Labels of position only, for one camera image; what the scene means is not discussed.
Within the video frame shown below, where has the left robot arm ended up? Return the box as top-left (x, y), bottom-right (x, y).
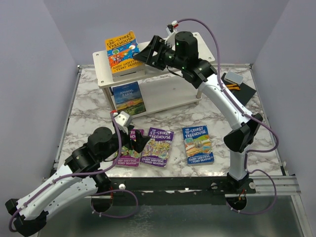
top-left (5, 125), bottom-right (150, 237)

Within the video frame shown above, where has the yellow 130-Storey Treehouse book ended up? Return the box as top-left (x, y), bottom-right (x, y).
top-left (105, 31), bottom-right (145, 77)

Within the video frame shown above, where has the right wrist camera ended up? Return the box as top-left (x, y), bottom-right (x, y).
top-left (165, 20), bottom-right (178, 47)

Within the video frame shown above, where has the purple cable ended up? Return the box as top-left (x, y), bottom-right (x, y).
top-left (177, 17), bottom-right (279, 215)
top-left (8, 113), bottom-right (140, 234)

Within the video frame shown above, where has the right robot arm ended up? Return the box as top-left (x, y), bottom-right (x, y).
top-left (133, 31), bottom-right (263, 193)

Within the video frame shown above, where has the grey white box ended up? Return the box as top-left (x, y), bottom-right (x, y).
top-left (224, 71), bottom-right (244, 85)

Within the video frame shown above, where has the large black mat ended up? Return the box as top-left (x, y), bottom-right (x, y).
top-left (221, 71), bottom-right (256, 106)

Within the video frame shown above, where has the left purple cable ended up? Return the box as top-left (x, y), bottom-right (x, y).
top-left (8, 113), bottom-right (140, 234)

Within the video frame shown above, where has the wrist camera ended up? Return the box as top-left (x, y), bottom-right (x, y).
top-left (165, 20), bottom-right (178, 47)
top-left (112, 111), bottom-right (132, 134)

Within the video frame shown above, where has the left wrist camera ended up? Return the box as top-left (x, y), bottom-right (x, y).
top-left (112, 111), bottom-right (132, 134)

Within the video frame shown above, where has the purple green treehouse book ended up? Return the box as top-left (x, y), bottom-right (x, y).
top-left (117, 143), bottom-right (142, 167)

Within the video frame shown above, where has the blue treehouse book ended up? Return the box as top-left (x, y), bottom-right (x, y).
top-left (182, 125), bottom-right (214, 165)

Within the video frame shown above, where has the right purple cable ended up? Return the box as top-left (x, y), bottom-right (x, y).
top-left (177, 17), bottom-right (279, 215)

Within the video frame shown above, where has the white two-tier shelf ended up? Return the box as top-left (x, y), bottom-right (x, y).
top-left (92, 32), bottom-right (216, 117)

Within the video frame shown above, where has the Animal Farm book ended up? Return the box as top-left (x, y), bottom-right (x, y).
top-left (112, 81), bottom-right (146, 116)

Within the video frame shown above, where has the purple 52-Storey Treehouse book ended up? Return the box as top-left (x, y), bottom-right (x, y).
top-left (140, 127), bottom-right (174, 167)

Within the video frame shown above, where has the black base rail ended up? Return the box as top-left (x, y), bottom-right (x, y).
top-left (96, 176), bottom-right (256, 206)

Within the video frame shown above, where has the small black mat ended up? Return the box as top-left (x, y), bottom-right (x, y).
top-left (234, 90), bottom-right (256, 106)

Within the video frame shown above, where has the Little Women book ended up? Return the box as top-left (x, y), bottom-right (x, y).
top-left (112, 65), bottom-right (145, 82)

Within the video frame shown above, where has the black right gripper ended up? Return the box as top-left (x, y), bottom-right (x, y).
top-left (132, 36), bottom-right (185, 71)

